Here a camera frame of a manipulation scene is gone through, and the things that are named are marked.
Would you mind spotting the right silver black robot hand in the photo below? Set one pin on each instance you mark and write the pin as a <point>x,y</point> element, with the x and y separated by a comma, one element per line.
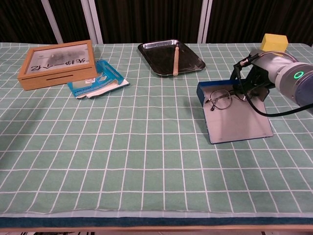
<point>274,61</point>

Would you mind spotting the blue tray with pink liner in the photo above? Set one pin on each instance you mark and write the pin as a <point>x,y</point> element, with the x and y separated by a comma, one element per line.
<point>239,124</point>

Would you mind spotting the thin-framed eyeglasses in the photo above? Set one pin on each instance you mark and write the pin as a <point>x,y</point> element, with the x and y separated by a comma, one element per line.
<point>212,100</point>

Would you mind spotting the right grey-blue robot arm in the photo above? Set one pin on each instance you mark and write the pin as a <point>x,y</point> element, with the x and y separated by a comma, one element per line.
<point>300,85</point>

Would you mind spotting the yellow foam cube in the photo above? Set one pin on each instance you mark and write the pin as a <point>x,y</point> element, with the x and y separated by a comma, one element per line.
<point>272,42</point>

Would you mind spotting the wooden stick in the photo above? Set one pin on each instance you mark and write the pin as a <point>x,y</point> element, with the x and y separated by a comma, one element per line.
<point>175,61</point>

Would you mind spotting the steel rectangular tray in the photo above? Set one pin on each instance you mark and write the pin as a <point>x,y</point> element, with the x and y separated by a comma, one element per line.
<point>159,58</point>

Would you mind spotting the dark pleated curtain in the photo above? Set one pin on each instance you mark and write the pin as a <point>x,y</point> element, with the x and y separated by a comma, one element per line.
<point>146,19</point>

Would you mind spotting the flattened blue white carton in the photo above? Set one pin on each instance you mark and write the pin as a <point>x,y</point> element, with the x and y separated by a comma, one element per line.
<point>97,85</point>

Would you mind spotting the green checked tablecloth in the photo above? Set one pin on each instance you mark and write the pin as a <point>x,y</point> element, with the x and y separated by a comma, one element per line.
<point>122,159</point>

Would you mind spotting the dark teal table mat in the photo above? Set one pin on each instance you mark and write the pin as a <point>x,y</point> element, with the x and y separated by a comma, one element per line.
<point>146,221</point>

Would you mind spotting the wooden glass-lid box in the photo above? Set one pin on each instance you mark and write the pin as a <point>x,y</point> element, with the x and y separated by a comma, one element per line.
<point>56,76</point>

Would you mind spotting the double white partition post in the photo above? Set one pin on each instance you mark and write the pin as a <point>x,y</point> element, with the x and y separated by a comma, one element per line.
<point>94,22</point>

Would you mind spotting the slim white partition post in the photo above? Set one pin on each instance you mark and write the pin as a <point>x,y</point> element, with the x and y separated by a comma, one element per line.
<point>52,22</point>

